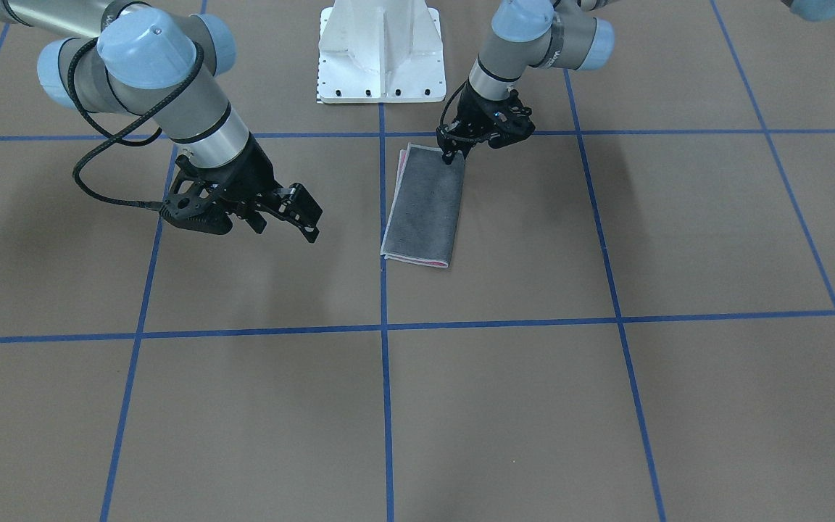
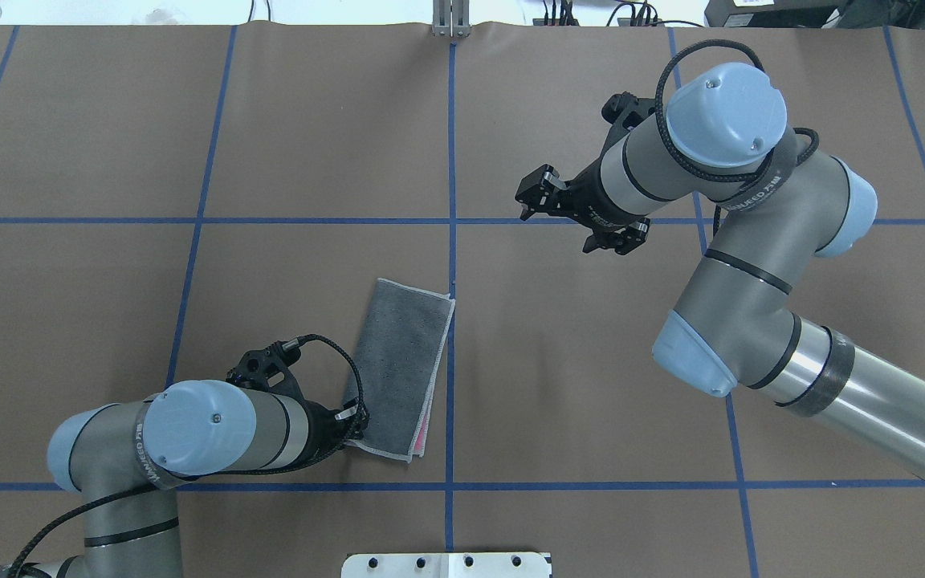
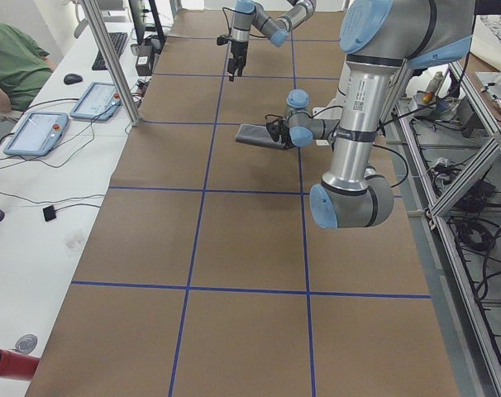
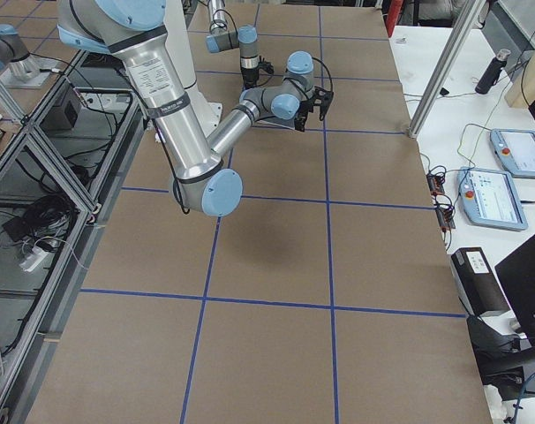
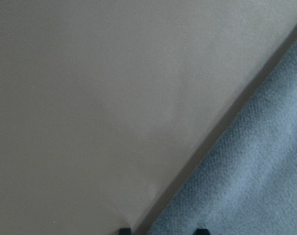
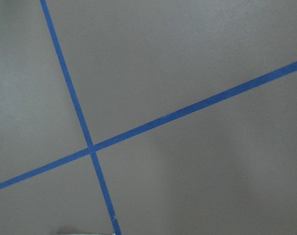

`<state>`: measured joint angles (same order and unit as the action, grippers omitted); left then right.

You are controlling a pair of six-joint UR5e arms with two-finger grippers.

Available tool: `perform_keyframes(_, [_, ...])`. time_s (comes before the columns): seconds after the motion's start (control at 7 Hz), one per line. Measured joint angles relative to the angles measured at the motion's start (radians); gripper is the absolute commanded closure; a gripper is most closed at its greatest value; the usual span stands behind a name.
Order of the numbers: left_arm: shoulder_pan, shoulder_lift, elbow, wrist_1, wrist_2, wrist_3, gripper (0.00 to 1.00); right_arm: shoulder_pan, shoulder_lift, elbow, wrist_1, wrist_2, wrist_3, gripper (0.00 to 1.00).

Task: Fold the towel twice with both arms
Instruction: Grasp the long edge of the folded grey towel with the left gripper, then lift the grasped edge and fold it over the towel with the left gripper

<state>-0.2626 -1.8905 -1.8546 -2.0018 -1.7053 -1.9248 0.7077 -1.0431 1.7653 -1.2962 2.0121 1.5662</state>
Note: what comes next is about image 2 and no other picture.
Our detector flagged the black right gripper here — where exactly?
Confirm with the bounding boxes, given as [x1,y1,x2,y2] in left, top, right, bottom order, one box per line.
[515,161,652,255]

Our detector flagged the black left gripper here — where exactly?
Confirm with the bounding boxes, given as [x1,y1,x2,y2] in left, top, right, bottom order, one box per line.
[306,399,369,463]

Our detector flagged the pink towel with grey back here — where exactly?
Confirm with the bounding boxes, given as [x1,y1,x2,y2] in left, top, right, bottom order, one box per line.
[349,278,455,463]

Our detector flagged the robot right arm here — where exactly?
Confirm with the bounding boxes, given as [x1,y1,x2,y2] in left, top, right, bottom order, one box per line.
[516,63,925,480]

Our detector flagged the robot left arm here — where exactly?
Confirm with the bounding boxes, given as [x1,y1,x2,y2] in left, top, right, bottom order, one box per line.
[0,380,369,577]

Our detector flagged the black device top right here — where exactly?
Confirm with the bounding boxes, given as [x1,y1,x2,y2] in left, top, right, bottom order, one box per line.
[703,1,925,30]

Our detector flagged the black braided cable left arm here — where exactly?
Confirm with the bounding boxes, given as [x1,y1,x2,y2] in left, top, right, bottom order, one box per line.
[0,334,371,578]

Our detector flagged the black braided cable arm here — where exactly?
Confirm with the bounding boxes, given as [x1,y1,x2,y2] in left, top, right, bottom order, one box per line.
[655,39,821,184]
[0,334,371,578]

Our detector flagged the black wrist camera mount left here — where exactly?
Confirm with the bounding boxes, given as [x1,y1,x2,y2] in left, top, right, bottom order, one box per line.
[225,338,305,401]

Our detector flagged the black braided cable right arm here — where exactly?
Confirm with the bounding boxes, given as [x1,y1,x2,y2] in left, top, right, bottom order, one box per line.
[655,39,821,184]

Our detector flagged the aluminium camera mount post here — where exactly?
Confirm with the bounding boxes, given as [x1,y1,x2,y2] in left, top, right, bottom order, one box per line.
[432,0,472,38]

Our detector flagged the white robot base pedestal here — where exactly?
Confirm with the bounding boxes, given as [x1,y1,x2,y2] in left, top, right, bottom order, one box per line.
[340,552,554,577]

